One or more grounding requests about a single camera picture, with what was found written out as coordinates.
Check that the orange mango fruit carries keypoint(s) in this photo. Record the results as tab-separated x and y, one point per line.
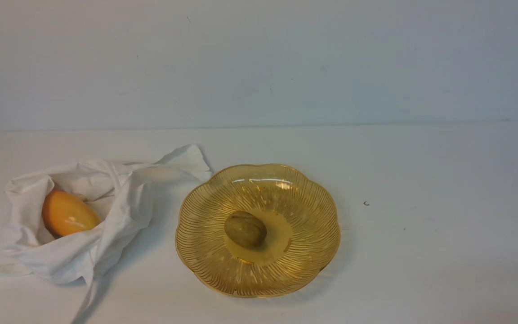
64	214

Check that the white cloth bag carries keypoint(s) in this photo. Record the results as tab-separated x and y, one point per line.
122	195

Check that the brown kiwi fruit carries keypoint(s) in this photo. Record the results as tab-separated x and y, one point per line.
245	229

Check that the amber glass ribbed plate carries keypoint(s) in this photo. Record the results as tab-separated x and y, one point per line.
302	231

